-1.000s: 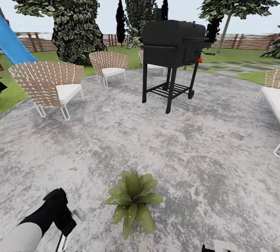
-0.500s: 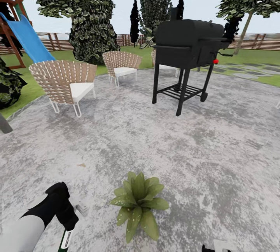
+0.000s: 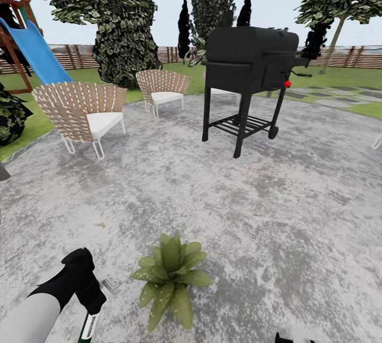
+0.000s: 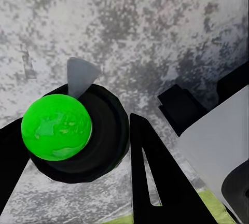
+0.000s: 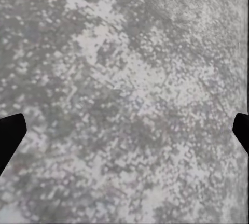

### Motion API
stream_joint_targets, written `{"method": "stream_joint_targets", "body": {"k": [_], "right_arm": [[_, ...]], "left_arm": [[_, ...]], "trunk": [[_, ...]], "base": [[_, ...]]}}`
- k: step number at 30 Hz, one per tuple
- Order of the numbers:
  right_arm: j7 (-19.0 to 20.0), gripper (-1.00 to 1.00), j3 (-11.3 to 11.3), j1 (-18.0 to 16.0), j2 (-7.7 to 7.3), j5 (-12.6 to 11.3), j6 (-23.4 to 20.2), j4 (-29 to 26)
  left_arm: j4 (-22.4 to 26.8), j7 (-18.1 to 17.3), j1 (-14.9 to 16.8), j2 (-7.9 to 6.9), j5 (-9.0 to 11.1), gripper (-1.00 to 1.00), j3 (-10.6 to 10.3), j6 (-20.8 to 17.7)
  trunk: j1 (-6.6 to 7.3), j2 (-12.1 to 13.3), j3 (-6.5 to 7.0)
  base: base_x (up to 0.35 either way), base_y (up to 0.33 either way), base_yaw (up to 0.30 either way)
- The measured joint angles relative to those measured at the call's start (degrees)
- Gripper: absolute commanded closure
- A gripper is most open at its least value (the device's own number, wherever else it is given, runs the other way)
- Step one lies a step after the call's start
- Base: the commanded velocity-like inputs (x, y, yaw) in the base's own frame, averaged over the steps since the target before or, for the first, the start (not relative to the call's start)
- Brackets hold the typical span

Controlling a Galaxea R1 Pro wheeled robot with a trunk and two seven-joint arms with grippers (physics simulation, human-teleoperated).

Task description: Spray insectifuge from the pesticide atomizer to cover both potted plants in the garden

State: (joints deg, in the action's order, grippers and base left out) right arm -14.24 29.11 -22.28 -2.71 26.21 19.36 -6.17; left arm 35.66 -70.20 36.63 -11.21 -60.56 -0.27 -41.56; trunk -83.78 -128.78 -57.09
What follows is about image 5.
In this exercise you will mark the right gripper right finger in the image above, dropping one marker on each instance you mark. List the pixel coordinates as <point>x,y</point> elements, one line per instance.
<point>241,130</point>

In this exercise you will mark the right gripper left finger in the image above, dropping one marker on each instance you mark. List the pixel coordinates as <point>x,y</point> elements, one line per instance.
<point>12,132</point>

